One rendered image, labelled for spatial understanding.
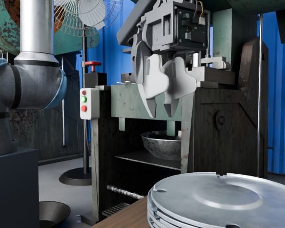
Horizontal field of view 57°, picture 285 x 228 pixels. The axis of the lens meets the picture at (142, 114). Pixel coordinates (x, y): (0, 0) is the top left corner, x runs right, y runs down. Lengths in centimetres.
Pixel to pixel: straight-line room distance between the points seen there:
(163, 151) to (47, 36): 66
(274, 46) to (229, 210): 189
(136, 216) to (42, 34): 51
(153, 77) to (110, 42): 290
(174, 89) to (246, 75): 95
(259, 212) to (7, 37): 202
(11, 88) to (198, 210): 51
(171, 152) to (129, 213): 61
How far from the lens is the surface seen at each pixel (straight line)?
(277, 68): 222
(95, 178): 125
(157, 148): 115
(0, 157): 69
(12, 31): 225
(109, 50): 325
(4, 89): 71
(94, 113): 116
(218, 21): 140
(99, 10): 192
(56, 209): 143
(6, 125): 73
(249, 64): 137
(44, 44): 77
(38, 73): 74
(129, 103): 113
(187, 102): 88
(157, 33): 39
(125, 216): 56
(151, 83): 38
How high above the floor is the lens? 58
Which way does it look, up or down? 3 degrees down
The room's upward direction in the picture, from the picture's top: straight up
